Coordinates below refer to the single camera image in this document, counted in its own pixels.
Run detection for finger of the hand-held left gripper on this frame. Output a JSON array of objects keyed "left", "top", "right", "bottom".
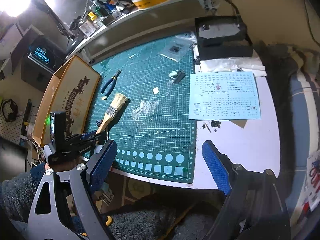
[
  {"left": 67, "top": 131, "right": 105, "bottom": 138},
  {"left": 75, "top": 137, "right": 108, "bottom": 146}
]

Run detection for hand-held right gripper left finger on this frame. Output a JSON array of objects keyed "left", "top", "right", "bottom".
[{"left": 27, "top": 140, "right": 118, "bottom": 240}]

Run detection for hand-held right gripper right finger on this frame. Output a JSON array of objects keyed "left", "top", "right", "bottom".
[{"left": 202, "top": 140, "right": 292, "bottom": 240}]

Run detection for wooden handled paint brush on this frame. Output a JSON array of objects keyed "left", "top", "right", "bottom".
[{"left": 96, "top": 93, "right": 129, "bottom": 137}]

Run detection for printed cardboard box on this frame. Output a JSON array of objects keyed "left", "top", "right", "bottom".
[{"left": 32, "top": 54, "right": 102, "bottom": 145}]

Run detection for person's left forearm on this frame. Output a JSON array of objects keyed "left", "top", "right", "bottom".
[{"left": 0, "top": 162, "right": 75, "bottom": 240}]

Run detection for white desktop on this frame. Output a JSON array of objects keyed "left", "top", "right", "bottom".
[{"left": 110, "top": 55, "right": 280, "bottom": 190}]

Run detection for small teal box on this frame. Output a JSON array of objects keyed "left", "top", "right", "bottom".
[{"left": 97, "top": 185, "right": 114, "bottom": 205}]

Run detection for black power strip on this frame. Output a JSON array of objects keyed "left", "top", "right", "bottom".
[{"left": 22, "top": 99, "right": 33, "bottom": 135}]

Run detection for brown patterned mat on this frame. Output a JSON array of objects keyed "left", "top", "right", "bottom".
[{"left": 122, "top": 176, "right": 155, "bottom": 203}]

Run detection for small black model parts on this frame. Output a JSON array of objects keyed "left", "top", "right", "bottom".
[{"left": 202, "top": 121, "right": 222, "bottom": 133}]

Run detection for white pegboard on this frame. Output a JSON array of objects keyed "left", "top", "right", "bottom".
[{"left": 0, "top": 92, "right": 28, "bottom": 145}]

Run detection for black headphones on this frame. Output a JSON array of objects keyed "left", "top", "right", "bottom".
[{"left": 1, "top": 99, "right": 19, "bottom": 123}]

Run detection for yellow black tool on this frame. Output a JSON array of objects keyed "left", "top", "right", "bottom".
[{"left": 104, "top": 216, "right": 114, "bottom": 233}]

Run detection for pile of white shavings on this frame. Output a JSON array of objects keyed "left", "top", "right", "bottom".
[{"left": 131, "top": 100, "right": 159, "bottom": 120}]

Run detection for green cutting mat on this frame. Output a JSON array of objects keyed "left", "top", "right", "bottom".
[{"left": 82, "top": 30, "right": 197, "bottom": 184}]

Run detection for light blue decal sheet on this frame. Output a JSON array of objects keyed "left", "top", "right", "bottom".
[{"left": 187, "top": 71, "right": 262, "bottom": 120}]

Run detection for person's fuzzy dark clothing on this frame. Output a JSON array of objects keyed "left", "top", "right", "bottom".
[{"left": 105, "top": 195, "right": 225, "bottom": 240}]

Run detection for black computer case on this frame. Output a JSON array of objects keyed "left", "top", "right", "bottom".
[{"left": 21, "top": 36, "right": 67, "bottom": 93}]

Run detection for red blue printed paper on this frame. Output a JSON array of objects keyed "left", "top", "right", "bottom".
[{"left": 305, "top": 152, "right": 320, "bottom": 210}]

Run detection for white plastic bag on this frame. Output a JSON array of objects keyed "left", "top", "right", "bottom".
[{"left": 200, "top": 57, "right": 267, "bottom": 77}]

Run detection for white label paint jar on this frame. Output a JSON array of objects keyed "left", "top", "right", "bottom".
[{"left": 81, "top": 20, "right": 97, "bottom": 36}]

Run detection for black desk lamp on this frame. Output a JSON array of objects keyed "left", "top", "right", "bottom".
[{"left": 0, "top": 0, "right": 83, "bottom": 53}]

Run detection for white shelf riser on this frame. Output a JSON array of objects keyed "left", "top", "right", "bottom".
[{"left": 65, "top": 0, "right": 200, "bottom": 63}]

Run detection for clear bag with part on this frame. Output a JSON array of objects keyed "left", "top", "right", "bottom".
[{"left": 159, "top": 36, "right": 193, "bottom": 63}]

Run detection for black storage box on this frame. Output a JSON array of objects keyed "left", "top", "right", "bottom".
[{"left": 194, "top": 16, "right": 253, "bottom": 60}]

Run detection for blue handled pliers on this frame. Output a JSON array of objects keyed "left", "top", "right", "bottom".
[{"left": 100, "top": 69, "right": 122, "bottom": 98}]

